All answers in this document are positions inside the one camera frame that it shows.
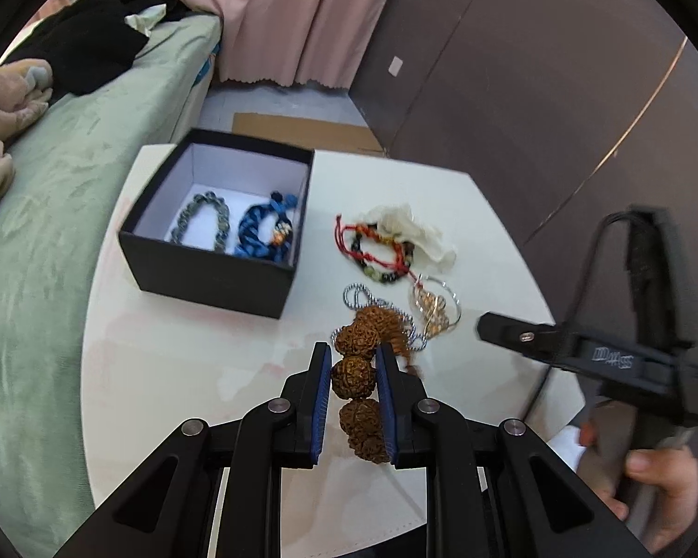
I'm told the brown rudraksha bead bracelet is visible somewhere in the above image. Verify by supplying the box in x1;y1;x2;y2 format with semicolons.
333;305;411;466

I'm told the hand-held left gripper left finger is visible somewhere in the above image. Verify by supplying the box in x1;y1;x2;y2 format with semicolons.
55;342;334;558

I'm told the green bed blanket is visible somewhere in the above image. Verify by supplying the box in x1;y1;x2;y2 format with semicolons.
0;12;222;558

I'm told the silver ball chain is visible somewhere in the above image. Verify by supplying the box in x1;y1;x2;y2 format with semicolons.
330;284;428;355

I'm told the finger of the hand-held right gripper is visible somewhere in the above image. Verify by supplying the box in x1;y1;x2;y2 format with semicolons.
476;312;583;370

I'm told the blue braided bracelet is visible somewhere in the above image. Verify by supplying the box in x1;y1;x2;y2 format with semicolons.
234;190;299;259

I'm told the pink plush blanket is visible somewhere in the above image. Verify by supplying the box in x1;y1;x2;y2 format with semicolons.
0;58;53;230

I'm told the black cardboard box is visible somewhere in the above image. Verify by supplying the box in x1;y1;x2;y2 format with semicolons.
118;126;316;320

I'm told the black clothing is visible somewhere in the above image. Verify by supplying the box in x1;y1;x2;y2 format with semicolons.
3;0;210;97

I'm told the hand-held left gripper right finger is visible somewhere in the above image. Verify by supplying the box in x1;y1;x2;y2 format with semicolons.
374;342;646;558

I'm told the red cord beaded bracelet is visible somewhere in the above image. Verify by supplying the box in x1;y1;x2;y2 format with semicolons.
334;214;423;286

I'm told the white cloth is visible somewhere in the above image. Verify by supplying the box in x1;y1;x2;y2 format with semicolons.
125;5;168;34

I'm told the pink curtain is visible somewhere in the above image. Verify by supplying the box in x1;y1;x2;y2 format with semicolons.
166;0;411;89

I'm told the person's right hand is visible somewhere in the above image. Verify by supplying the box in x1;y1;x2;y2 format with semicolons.
577;404;698;556

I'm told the flat brown cardboard sheet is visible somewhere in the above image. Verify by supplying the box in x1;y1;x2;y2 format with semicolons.
231;112;385;155

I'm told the dark brown wardrobe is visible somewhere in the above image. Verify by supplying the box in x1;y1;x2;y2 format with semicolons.
348;0;698;361

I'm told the grey bead bracelet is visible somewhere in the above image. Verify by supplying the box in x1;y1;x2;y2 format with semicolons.
170;191;232;252

